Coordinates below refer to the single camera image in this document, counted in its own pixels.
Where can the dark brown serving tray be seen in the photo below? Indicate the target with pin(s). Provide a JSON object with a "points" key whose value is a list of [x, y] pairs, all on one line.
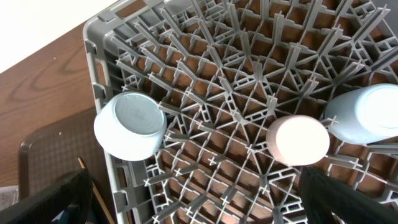
{"points": [[50, 153]]}

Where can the light blue plastic cup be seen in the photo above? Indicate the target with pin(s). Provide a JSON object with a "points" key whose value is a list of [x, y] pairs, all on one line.
{"points": [[365, 115]]}

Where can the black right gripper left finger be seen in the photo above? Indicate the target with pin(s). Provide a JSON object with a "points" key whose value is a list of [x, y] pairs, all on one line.
{"points": [[71, 195]]}

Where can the wooden chopstick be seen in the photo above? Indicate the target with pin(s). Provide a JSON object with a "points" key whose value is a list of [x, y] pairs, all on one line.
{"points": [[103, 205]]}

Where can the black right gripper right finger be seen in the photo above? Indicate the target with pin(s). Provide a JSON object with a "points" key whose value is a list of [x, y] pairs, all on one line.
{"points": [[324, 197]]}

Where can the light blue rice bowl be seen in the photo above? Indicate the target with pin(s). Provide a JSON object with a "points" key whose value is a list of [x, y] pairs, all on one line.
{"points": [[130, 126]]}

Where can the pink plastic cup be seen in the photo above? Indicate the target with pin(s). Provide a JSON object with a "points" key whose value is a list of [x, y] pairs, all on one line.
{"points": [[297, 140]]}

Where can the grey dishwasher rack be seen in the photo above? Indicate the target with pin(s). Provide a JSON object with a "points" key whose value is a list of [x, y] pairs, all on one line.
{"points": [[222, 72]]}

